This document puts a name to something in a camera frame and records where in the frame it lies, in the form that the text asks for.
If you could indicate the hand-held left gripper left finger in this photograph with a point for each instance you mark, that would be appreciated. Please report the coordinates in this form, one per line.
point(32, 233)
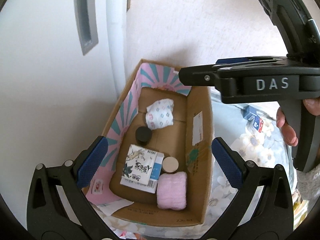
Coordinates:
point(91, 162)

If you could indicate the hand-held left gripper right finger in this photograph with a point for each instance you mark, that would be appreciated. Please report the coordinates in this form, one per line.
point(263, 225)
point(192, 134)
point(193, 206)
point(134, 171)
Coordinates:
point(227, 162)

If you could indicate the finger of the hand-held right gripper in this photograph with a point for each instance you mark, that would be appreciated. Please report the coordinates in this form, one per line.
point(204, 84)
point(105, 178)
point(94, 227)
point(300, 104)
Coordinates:
point(237, 61)
point(197, 76)

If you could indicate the white box with ink drawing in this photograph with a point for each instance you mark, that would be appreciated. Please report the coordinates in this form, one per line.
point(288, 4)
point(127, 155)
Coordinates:
point(138, 166)

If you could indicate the white patterned cloth bundle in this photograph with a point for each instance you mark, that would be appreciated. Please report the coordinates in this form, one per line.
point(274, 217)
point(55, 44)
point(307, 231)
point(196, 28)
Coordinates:
point(160, 115)

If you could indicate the beige round disc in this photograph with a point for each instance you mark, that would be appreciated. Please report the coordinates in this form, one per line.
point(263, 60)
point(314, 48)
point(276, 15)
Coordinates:
point(170, 164)

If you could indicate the black round jar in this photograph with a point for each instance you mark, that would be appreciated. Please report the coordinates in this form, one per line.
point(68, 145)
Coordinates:
point(143, 135)

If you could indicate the pink towel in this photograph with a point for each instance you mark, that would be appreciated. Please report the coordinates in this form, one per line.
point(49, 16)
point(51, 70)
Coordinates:
point(172, 191)

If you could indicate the cardboard box with pink lining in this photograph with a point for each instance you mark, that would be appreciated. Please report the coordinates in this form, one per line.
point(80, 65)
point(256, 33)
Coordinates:
point(167, 140)

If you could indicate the blue and white box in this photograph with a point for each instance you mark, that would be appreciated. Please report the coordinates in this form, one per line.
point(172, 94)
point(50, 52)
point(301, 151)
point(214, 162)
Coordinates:
point(155, 173)

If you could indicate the person's right hand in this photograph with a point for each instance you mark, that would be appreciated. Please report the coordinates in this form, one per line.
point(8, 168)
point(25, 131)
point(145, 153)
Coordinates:
point(287, 130)

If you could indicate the light blue floral blanket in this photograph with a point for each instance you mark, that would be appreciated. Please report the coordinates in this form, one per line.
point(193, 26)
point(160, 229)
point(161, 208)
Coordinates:
point(252, 155)

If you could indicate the small blue box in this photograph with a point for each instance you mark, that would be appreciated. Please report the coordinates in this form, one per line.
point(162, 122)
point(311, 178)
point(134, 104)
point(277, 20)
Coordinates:
point(248, 112)

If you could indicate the blue and red card pack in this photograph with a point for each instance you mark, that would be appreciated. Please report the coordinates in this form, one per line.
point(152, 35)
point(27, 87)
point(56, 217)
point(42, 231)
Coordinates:
point(258, 123)

